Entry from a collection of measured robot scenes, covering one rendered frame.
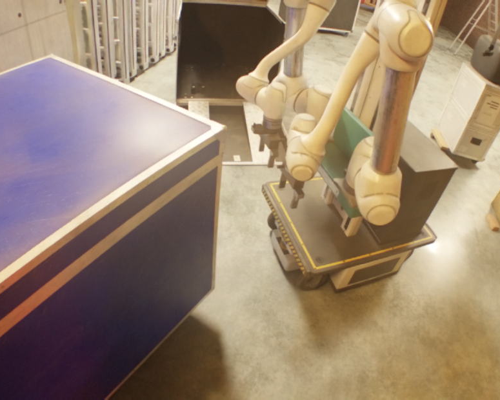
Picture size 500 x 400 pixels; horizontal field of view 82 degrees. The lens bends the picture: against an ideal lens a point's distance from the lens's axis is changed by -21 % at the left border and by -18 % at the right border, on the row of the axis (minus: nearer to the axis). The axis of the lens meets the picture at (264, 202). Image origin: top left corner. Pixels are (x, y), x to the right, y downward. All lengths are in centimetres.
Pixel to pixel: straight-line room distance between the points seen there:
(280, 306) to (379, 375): 67
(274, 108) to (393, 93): 63
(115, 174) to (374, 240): 146
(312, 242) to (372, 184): 71
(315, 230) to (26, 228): 145
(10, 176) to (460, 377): 225
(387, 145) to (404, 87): 21
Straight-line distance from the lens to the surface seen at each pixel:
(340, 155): 176
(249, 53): 420
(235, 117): 333
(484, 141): 388
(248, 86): 160
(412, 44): 95
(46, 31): 221
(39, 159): 107
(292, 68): 177
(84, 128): 116
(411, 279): 236
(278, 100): 150
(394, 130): 111
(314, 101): 171
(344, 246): 186
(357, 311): 205
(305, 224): 190
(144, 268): 112
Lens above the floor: 164
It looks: 42 degrees down
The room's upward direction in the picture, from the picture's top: 11 degrees clockwise
